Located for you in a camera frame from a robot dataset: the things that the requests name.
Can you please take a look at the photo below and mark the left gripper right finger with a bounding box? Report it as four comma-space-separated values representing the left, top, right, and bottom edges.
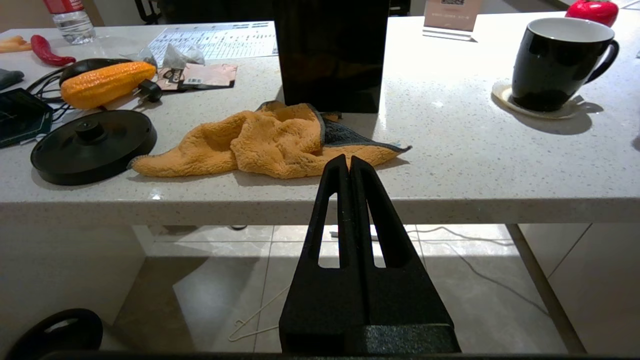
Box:
350, 155, 461, 353

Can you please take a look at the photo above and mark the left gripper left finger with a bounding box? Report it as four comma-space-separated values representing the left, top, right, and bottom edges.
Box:
279, 154, 366, 353

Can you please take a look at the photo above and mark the grey table leg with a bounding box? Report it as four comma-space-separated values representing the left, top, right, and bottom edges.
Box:
505, 223, 588, 353

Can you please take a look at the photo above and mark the orange microfiber cloth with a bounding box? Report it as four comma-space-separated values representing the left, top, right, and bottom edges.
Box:
129, 101, 412, 180

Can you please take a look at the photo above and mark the white round coaster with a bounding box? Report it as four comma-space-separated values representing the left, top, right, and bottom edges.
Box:
491, 81, 581, 120

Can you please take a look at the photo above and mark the black glossy tissue box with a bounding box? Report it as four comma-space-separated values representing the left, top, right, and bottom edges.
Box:
272, 0, 391, 114

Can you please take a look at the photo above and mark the brown snack packet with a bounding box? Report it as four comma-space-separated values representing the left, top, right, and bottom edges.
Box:
157, 62, 238, 92

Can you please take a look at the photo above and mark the black round kettle base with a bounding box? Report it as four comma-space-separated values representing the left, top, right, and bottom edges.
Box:
30, 110, 158, 187

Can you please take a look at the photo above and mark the printed paper sheet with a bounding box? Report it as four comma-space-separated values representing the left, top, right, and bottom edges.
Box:
147, 21, 279, 61

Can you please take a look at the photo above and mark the black mug white inside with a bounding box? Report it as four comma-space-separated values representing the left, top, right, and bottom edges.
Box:
511, 17, 620, 112

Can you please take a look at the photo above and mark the QR code sign stand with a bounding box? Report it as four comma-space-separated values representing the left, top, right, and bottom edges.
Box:
422, 0, 483, 42

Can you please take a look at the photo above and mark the crumpled clear plastic wrapper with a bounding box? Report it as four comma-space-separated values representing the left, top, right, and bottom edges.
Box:
120, 43, 206, 70

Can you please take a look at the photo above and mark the yellow toy corn cob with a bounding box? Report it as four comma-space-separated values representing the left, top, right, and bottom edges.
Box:
60, 61, 157, 110

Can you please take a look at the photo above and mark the black oval device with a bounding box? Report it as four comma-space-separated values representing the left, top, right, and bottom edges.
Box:
59, 58, 135, 87

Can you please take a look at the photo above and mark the red tomato-shaped timer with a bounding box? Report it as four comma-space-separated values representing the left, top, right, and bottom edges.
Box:
565, 0, 620, 28

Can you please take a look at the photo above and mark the black flat panel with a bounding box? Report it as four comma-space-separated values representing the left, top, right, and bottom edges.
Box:
0, 88, 55, 149

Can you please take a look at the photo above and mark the plastic bottle red cap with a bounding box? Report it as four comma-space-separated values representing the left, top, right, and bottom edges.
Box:
42, 0, 97, 46

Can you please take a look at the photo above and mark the red toy chili pepper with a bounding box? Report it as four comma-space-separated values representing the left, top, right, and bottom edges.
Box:
30, 34, 77, 67

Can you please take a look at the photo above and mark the dark grey pouch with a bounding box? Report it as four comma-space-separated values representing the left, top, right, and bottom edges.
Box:
0, 68, 25, 92

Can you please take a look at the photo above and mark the black cord with plug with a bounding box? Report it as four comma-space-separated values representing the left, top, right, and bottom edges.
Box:
25, 67, 163, 123

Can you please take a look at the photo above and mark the black ring-shaped part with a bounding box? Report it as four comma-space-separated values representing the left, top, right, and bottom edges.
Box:
5, 308, 104, 360

